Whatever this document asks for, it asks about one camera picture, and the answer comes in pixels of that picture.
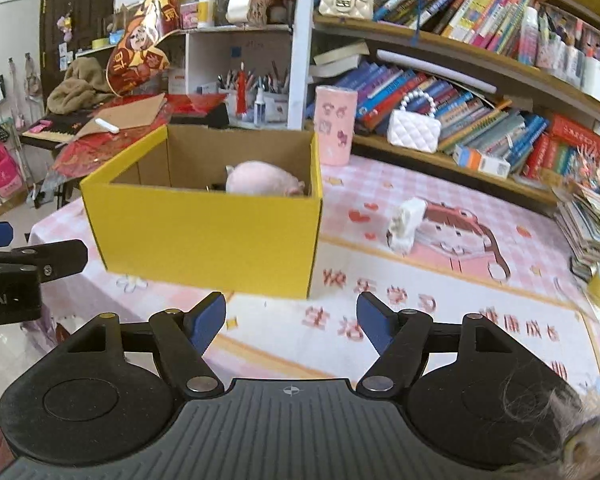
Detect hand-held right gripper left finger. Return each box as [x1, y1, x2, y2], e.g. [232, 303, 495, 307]
[60, 291, 227, 395]

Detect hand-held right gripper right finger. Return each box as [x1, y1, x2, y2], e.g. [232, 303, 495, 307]
[356, 291, 523, 395]

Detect yellow cardboard box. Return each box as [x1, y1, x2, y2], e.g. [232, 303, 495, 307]
[80, 124, 324, 301]

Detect pink plush toy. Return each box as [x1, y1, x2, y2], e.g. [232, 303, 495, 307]
[225, 160, 306, 197]

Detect pink hanging bag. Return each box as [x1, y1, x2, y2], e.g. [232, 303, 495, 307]
[0, 141, 25, 200]

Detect pink printed desk mat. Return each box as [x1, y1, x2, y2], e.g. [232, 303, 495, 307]
[27, 154, 600, 396]

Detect white charger adapter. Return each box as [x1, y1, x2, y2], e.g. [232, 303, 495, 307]
[386, 197, 427, 254]

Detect beige hanging bag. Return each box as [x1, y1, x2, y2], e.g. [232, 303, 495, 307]
[23, 54, 44, 99]

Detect brown cardboard sheet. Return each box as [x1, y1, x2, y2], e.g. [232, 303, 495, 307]
[74, 92, 167, 139]

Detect brown fleece cloth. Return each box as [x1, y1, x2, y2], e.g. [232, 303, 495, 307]
[46, 56, 117, 114]

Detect orange and white carton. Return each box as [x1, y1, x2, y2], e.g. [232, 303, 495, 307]
[452, 145, 512, 179]

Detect pink cylindrical pen holder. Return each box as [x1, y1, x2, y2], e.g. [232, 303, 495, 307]
[313, 85, 357, 167]

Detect red paper sheets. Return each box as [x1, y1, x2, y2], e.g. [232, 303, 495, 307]
[50, 92, 228, 182]

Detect red and gold figure poster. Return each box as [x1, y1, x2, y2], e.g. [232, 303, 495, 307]
[106, 0, 182, 97]

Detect row of colourful books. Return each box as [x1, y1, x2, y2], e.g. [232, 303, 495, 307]
[305, 57, 548, 161]

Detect white organiser with pens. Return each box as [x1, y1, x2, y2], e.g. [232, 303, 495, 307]
[215, 62, 290, 123]

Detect red tassel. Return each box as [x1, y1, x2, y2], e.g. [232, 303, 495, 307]
[236, 62, 247, 115]

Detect stack of picture books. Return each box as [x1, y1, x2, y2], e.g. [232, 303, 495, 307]
[554, 182, 600, 273]

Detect dark wooden door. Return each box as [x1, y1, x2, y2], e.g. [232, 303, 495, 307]
[39, 0, 119, 113]

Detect red dictionaries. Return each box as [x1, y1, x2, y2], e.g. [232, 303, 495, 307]
[524, 114, 600, 182]

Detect lying thick books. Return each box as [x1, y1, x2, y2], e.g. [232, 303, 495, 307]
[311, 41, 371, 79]

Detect holographic sticker ornament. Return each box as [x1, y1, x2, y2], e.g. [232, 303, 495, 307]
[572, 142, 600, 197]

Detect wooden bookshelf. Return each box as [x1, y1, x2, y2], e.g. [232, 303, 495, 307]
[305, 0, 600, 206]

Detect white shelf unit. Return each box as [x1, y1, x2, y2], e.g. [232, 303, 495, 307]
[182, 0, 317, 131]

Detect long shelf row of books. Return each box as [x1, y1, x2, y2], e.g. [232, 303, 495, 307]
[370, 0, 600, 96]

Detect white quilted pearl-handle handbag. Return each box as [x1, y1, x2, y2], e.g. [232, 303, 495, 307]
[386, 87, 442, 154]

